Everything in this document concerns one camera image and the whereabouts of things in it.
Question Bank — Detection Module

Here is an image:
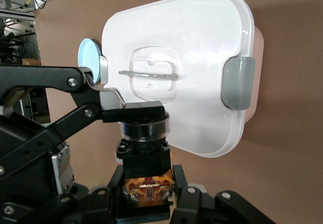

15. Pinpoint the white lidded storage box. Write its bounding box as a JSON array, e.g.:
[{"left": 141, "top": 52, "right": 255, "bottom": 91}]
[{"left": 100, "top": 0, "right": 265, "bottom": 159}]

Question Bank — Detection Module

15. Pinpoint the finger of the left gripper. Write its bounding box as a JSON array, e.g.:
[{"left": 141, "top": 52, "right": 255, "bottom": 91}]
[{"left": 0, "top": 66, "right": 167, "bottom": 177}]

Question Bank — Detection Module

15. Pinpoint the blue round plate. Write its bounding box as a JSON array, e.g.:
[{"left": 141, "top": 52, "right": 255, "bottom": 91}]
[{"left": 77, "top": 38, "right": 103, "bottom": 85}]

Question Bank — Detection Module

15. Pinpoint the aluminium frame post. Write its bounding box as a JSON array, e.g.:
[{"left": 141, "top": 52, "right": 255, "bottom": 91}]
[{"left": 0, "top": 8, "right": 35, "bottom": 22}]

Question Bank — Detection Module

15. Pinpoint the grey box latch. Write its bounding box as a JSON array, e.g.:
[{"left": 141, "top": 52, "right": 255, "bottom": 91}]
[{"left": 221, "top": 56, "right": 256, "bottom": 111}]

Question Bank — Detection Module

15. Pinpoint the brown table cover mat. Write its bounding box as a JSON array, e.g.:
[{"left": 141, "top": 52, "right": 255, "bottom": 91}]
[{"left": 32, "top": 0, "right": 323, "bottom": 224}]

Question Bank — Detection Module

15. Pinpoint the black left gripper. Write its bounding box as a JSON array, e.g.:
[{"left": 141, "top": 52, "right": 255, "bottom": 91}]
[{"left": 0, "top": 114, "right": 76, "bottom": 207}]

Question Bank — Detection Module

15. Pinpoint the orange black push-button switch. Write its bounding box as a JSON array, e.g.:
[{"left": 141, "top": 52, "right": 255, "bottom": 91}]
[{"left": 115, "top": 107, "right": 174, "bottom": 207}]

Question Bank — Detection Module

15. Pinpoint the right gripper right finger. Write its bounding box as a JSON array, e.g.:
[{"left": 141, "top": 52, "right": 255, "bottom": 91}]
[{"left": 171, "top": 163, "right": 275, "bottom": 224}]

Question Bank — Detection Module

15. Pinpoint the grey lid handle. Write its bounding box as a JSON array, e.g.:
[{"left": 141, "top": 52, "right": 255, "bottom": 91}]
[{"left": 118, "top": 70, "right": 179, "bottom": 81}]

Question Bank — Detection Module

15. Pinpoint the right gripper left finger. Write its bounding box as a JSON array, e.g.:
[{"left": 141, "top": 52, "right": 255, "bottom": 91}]
[{"left": 15, "top": 163, "right": 127, "bottom": 224}]

